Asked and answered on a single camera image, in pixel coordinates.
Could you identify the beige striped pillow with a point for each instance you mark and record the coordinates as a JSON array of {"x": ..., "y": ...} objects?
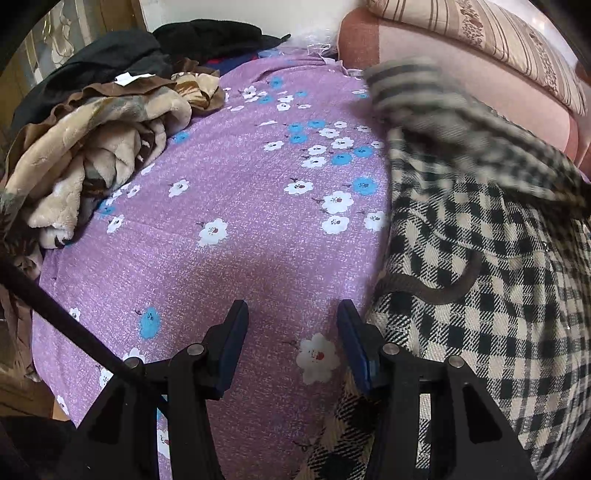
[{"x": 498, "y": 32}]

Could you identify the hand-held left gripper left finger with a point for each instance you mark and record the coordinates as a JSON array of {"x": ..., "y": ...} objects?
[{"x": 231, "y": 350}]

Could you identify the white paper tag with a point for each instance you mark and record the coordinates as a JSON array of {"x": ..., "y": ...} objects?
[{"x": 131, "y": 79}]

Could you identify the dark blue red cloth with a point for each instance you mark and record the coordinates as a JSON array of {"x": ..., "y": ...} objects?
[{"x": 240, "y": 59}]

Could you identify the clear plastic bag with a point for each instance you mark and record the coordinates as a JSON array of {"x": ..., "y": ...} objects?
[{"x": 314, "y": 41}]

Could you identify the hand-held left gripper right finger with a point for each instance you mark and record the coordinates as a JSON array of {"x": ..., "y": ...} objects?
[{"x": 358, "y": 350}]

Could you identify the wooden cabinet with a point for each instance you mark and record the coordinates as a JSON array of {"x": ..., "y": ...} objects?
[{"x": 115, "y": 14}]

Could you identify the black beige checkered coat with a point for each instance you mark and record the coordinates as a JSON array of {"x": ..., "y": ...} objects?
[{"x": 485, "y": 258}]

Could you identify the pink padded headboard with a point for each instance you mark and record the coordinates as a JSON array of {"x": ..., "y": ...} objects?
[{"x": 461, "y": 60}]

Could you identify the black jacket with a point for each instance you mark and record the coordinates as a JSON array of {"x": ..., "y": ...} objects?
[{"x": 106, "y": 57}]

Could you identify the beige brown fleece blanket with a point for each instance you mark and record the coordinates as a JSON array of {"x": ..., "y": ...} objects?
[{"x": 106, "y": 134}]

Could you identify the purple floral bed sheet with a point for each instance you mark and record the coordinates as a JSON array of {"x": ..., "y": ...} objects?
[{"x": 240, "y": 272}]

